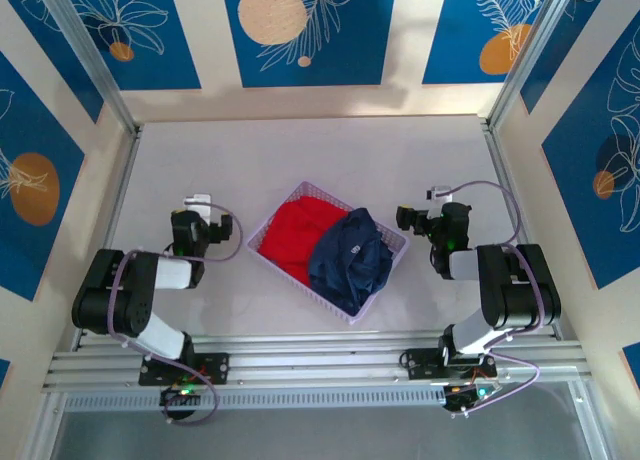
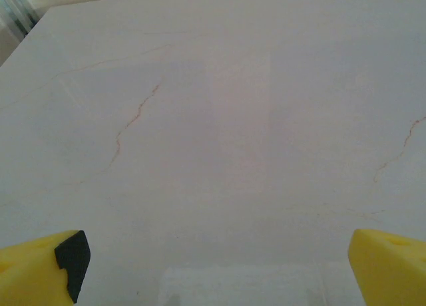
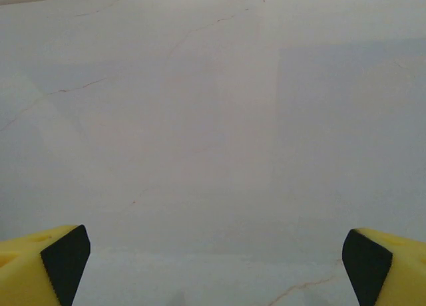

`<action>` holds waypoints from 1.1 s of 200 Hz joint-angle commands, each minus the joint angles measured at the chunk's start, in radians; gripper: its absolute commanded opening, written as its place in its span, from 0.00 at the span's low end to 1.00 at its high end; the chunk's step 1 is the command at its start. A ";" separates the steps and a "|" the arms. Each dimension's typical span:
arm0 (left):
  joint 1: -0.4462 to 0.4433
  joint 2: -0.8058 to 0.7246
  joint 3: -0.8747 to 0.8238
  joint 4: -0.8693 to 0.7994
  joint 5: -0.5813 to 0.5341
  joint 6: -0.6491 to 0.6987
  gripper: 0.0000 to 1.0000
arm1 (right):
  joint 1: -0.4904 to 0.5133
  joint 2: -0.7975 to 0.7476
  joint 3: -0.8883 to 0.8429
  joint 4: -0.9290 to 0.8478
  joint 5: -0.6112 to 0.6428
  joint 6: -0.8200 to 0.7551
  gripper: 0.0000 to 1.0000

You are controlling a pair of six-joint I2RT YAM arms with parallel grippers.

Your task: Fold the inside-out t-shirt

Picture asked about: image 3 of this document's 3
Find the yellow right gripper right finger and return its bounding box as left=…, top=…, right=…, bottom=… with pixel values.
left=341, top=228, right=426, bottom=306

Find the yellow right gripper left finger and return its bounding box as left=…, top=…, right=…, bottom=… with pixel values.
left=0, top=224, right=91, bottom=306

